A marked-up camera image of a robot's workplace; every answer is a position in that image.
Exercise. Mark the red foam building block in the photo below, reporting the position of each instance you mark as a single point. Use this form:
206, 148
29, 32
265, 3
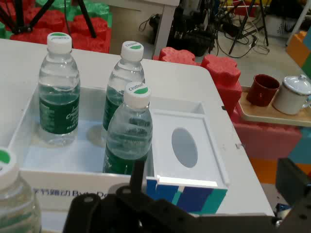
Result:
262, 140
223, 80
92, 36

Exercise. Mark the dark red mug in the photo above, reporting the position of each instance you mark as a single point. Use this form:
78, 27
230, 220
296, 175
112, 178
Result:
262, 92

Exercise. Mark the white table leg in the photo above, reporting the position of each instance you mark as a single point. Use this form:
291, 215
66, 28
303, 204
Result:
165, 29

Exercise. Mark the teal foam building block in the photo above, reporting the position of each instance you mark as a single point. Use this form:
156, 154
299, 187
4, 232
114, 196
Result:
303, 145

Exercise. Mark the white cardboard box blue print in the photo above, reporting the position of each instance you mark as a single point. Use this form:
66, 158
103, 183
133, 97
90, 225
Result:
189, 196

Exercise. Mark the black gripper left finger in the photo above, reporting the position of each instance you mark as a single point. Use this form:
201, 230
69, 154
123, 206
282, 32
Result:
126, 211

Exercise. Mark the orange foam building block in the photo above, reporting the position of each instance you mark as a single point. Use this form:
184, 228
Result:
300, 46

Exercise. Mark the white enamel mug with lid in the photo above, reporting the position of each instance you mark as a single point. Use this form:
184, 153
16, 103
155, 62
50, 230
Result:
289, 97

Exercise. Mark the clear water bottle green label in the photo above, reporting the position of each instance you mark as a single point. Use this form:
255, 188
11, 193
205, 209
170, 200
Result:
128, 136
59, 114
14, 208
124, 72

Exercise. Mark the wooden tray with cream rim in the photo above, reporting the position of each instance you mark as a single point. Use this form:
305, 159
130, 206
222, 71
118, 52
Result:
262, 114

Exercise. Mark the white insert with oval hole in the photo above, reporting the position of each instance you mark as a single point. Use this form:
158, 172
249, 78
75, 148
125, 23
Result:
211, 145

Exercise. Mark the orange foam floor mat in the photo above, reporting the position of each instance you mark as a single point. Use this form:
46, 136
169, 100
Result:
264, 170

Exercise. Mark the green foam building block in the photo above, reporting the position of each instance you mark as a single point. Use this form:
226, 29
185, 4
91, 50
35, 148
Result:
3, 30
97, 9

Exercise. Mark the black equipment pile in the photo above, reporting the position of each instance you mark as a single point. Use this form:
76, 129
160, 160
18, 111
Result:
192, 38

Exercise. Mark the white perforated box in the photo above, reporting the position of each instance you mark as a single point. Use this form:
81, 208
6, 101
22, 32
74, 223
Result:
277, 26

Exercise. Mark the black camera tripod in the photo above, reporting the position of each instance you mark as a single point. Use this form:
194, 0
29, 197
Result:
263, 24
18, 21

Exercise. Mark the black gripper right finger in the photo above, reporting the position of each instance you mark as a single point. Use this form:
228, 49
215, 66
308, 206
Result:
298, 194

